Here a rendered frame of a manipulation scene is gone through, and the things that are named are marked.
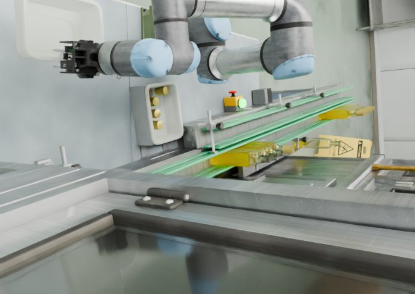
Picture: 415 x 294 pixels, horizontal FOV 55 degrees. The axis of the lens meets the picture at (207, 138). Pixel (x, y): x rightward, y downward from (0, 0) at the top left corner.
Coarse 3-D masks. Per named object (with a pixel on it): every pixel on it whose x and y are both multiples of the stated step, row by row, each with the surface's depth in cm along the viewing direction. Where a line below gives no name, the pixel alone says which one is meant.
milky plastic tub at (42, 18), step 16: (16, 0) 94; (32, 0) 98; (48, 0) 99; (64, 0) 100; (80, 0) 102; (16, 16) 95; (32, 16) 99; (48, 16) 102; (64, 16) 106; (80, 16) 110; (96, 16) 107; (16, 32) 95; (32, 32) 99; (48, 32) 102; (64, 32) 106; (80, 32) 110; (96, 32) 108; (32, 48) 99; (48, 48) 102; (64, 48) 106
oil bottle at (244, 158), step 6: (234, 150) 162; (240, 150) 160; (246, 150) 159; (252, 150) 158; (216, 156) 163; (222, 156) 161; (228, 156) 159; (234, 156) 157; (240, 156) 156; (246, 156) 154; (252, 156) 153; (216, 162) 163; (222, 162) 162; (228, 162) 160; (234, 162) 158; (240, 162) 156; (246, 162) 154; (252, 162) 153; (258, 162) 155
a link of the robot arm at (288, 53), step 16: (272, 32) 109; (288, 32) 105; (304, 32) 106; (208, 48) 141; (224, 48) 140; (240, 48) 128; (256, 48) 119; (272, 48) 110; (288, 48) 106; (304, 48) 106; (208, 64) 139; (224, 64) 133; (240, 64) 126; (256, 64) 120; (272, 64) 111; (288, 64) 107; (304, 64) 107; (208, 80) 143; (224, 80) 144
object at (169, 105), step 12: (156, 84) 145; (168, 84) 150; (156, 96) 155; (168, 96) 157; (156, 108) 155; (168, 108) 158; (180, 108) 156; (168, 120) 159; (180, 120) 156; (156, 132) 156; (168, 132) 160; (180, 132) 157; (156, 144) 146
